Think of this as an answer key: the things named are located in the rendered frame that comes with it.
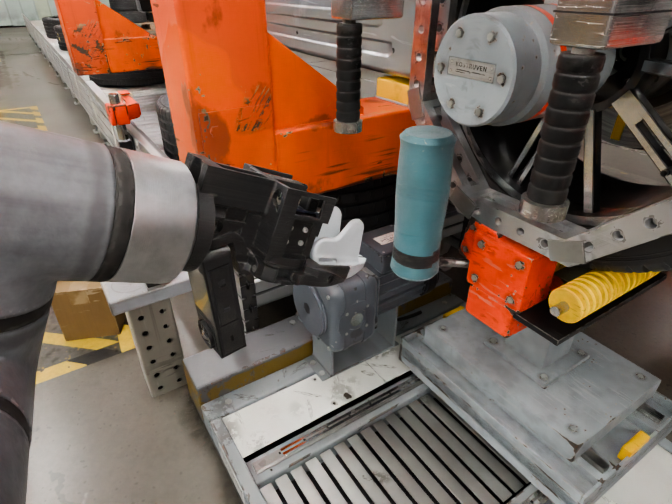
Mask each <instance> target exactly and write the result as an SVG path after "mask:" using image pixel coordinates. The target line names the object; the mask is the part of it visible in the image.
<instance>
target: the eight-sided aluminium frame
mask: <svg viewBox="0 0 672 504"><path fill-rule="evenodd" d="M457 2H458V0H416V6H415V18H414V31H413V44H412V57H411V69H410V82H409V90H407V95H408V108H409V111H410V113H411V118H412V120H414V121H415V123H416V125H417V126H418V125H431V126H439V127H443V128H447V129H449V130H451V131H452V132H453V134H454V135H455V136H456V137H457V141H456V144H455V146H454V156H453V167H452V177H451V185H450V193H449V195H450V198H449V200H450V201H451V202H452V203H453V204H454V206H455V208H456V210H457V212H458V213H460V214H462V215H464V216H465V217H466V218H467V219H470V218H471V216H472V217H474V218H475V219H476V220H478V221H479V222H480V223H482V224H483V225H485V226H487V227H488V228H490V229H492V230H494V231H496V232H498V233H500V234H502V235H504V236H506V237H508V238H510V239H512V240H514V241H516V242H518V243H520V244H522V245H524V246H526V247H528V248H530V249H532V250H534V251H536V252H538V253H540V254H542V255H544V256H546V257H548V258H549V259H550V261H556V262H558V263H560V264H562V265H564V266H566V267H573V266H576V265H579V264H586V263H588V262H590V261H592V260H594V259H597V258H600V257H603V256H606V255H609V254H612V253H615V252H618V251H621V250H625V249H628V248H631V247H634V246H637V245H640V244H643V243H646V242H649V241H652V240H655V239H658V238H661V237H664V236H667V235H670V234H672V197H669V198H666V199H664V200H661V201H659V202H656V203H654V204H651V205H649V206H646V207H644V208H641V209H639V210H636V211H634V212H631V213H629V214H626V215H624V216H621V217H619V218H616V219H614V220H611V221H609V222H606V223H603V224H601V225H598V226H596V227H593V228H591V229H586V228H584V227H581V226H579V225H577V224H574V223H572V222H569V221H567V220H564V221H562V222H558V223H542V222H537V221H533V220H530V219H528V218H526V217H524V216H522V215H521V214H520V213H519V211H518V208H519V204H520V201H519V200H517V199H515V198H512V197H510V196H508V195H505V194H503V193H500V192H498V191H496V190H493V189H491V188H490V187H489V185H488V183H487V181H486V179H485V177H484V175H483V173H482V171H481V169H480V167H479V165H478V162H477V160H476V158H475V156H474V154H473V152H472V150H471V148H470V146H469V144H468V142H467V140H466V138H465V136H464V134H463V132H462V130H461V128H460V125H459V123H457V122H455V121H454V120H453V119H452V118H450V117H449V115H448V114H447V113H446V112H445V110H444V109H443V107H442V105H441V104H440V101H439V99H438V96H437V93H436V88H435V82H434V65H435V58H436V54H437V51H438V48H439V45H440V43H441V40H442V38H443V37H444V35H445V33H446V32H447V30H448V29H449V28H450V27H451V26H452V25H453V24H454V23H455V18H456V10H457Z"/></svg>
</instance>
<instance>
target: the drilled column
mask: <svg viewBox="0 0 672 504"><path fill-rule="evenodd" d="M125 314H126V317H127V321H128V324H129V327H130V331H131V334H132V337H133V341H134V344H135V347H136V351H137V354H138V357H139V361H140V364H141V367H142V371H143V374H144V377H145V380H146V382H147V385H148V387H149V390H150V392H151V395H152V397H157V396H159V395H162V394H164V393H167V392H169V391H171V390H174V389H176V388H179V387H181V386H183V385H186V384H187V380H186V376H185V372H184V368H183V363H182V360H183V359H184V355H183V351H182V347H181V342H180V338H179V334H178V329H177V325H176V321H175V316H174V312H173V308H172V304H171V299H170V298H168V299H165V300H162V301H159V302H156V303H153V304H150V305H147V306H144V307H140V308H137V309H134V310H131V311H128V312H125ZM177 365H179V367H178V368H177ZM180 378H182V380H180Z"/></svg>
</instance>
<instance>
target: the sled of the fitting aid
mask: <svg viewBox="0 0 672 504"><path fill-rule="evenodd" d="M464 308H466V306H465V307H463V306H460V307H458V308H455V309H453V310H451V311H449V312H447V313H445V314H443V317H442V318H440V319H438V320H436V321H439V320H441V319H443V318H445V317H447V316H449V315H451V314H453V313H455V312H457V311H459V310H462V309H464ZM436 321H434V322H436ZM434 322H432V323H434ZM432 323H429V324H427V325H425V326H423V327H421V328H419V329H417V330H415V331H413V332H411V333H408V334H406V335H404V336H402V337H401V339H400V350H399V360H400V361H401V362H402V363H403V364H405V365H406V366H407V367H408V368H409V369H410V370H411V371H412V372H413V373H414V374H415V375H416V376H417V377H418V378H420V379H421V380H422V381H423V382H424V383H425V384H426V385H427V386H428V387H429V388H430V389H431V390H432V391H433V392H435V393H436V394H437V395H438V396H439V397H440V398H441V399H442V400H443V401H444V402H445V403H446V404H447V405H448V406H450V407H451V408H452V409H453V410H454V411H455V412H456V413H457V414H458V415H459V416H460V417H461V418H462V419H463V420H465V421H466V422H467V423H468V424H469V425H470V426H471V427H472V428H473V429H474V430H475V431H476V432H477V433H479V434H480V435H481V436H482V437H483V438H484V439H485V440H486V441H487V442H488V443H489V444H490V445H491V446H492V447H494V448H495V449H496V450H497V451H498V452H499V453H500V454H501V455H502V456H503V457H504V458H505V459H506V460H507V461H509V462H510V463H511V464H512V465H513V466H514V467H515V468H516V469H517V470H518V471H519V472H520V473H521V474H522V475H524V476H525V477H526V478H527V479H528V480H529V481H530V482H531V483H532V484H533V485H534V486H535V487H536V488H538V489H539V490H540V491H541V492H542V493H543V494H544V495H545V496H546V497H547V498H548V499H549V500H550V501H551V502H553V503H554V504H594V503H595V502H596V501H598V500H599V499H600V498H601V497H602V496H603V495H604V494H605V493H606V492H607V491H608V490H609V489H610V488H611V487H613V486H614V485H615V484H616V483H617V482H618V481H619V480H620V479H621V478H622V477H623V476H624V475H625V474H626V473H627V472H629V471H630V470H631V469H632V468H633V467H634V466H635V465H636V464H637V463H638V462H639V461H640V460H641V459H642V458H644V457H645V456H646V455H647V454H648V453H649V452H650V451H651V450H652V449H653V448H654V447H655V446H656V445H657V444H658V443H660V442H661V441H662V440H663V439H664V438H665V437H666V436H667V435H668V434H669V433H670V432H671V431H672V400H670V399H669V398H667V397H666V396H664V395H662V394H661V393H659V392H658V391H656V392H655V394H654V395H653V396H652V397H651V398H649V399H648V400H647V401H646V402H644V403H643V404H642V405H641V406H640V407H638V408H637V409H636V410H635V411H634V412H632V413H631V414H630V415H629V416H628V417H626V418H625V419H624V420H623V421H622V422H620V423H619V424H618V425H617V426H616V427H614V428H613V429H612V430H611V431H610V432H608V433H607V434H606V435H605V436H604V437H602V438H601V439H600V440H599V441H598V442H596V443H595V444H594V445H593V446H591V447H590V448H589V449H588V450H587V451H585V452H584V453H583V454H582V455H581V456H579V457H578V458H577V459H576V460H575V461H573V462H570V461H568V460H567V459H566V458H565V457H564V456H562V455H561V454H560V453H559V452H558V451H556V450H555V449H554V448H553V447H552V446H550V445H549V444H548V443H547V442H546V441H544V440H543V439H542V438H541V437H540V436H538V435H537V434H536V433H535V432H534V431H533V430H531V429H530V428H529V427H528V426H527V425H525V424H524V423H523V422H522V421H521V420H519V419H518V418H517V417H516V416H515V415H513V414H512V413H511V412H510V411H509V410H507V409H506V408H505V407H504V406H503V405H501V404H500V403H499V402H498V401H497V400H495V399H494V398H493V397H492V396H491V395H489V394H488V393H487V392H486V391H485V390H483V389H482V388H481V387H480V386H479V385H477V384H476V383H475V382H474V381H473V380H471V379H470V378H469V377H468V376H467V375H465V374H464V373H463V372H462V371H461V370H459V369H458V368H457V367H456V366H455V365H453V364H452V363H451V362H450V361H449V360H447V359H446V358H445V357H444V356H443V355H441V354H440V353H439V352H438V351H437V350H435V349H434V348H433V347H432V346H431V345H429V344H428V343H427V342H426V341H425V340H424V336H425V328H426V326H428V325H430V324H432Z"/></svg>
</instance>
